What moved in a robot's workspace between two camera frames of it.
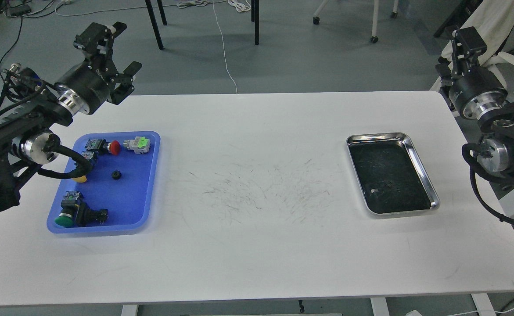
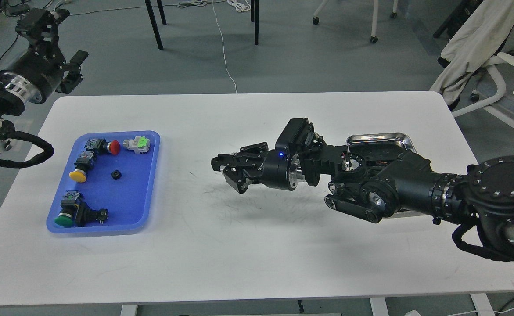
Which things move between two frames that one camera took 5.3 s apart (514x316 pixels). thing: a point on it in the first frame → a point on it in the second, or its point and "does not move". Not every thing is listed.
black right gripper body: [479, 91] → [281, 170]
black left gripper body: [83, 88] → [36, 73]
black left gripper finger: [126, 87] → [73, 77]
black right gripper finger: [447, 80] → [239, 177]
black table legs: [255, 9] does not move
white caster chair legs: [374, 39] does not move
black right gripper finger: [466, 45] → [253, 155]
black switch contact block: [86, 216] does not move
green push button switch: [68, 215] does not move
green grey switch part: [140, 145] does not move
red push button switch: [101, 145] does not move
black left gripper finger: [95, 43] → [40, 27]
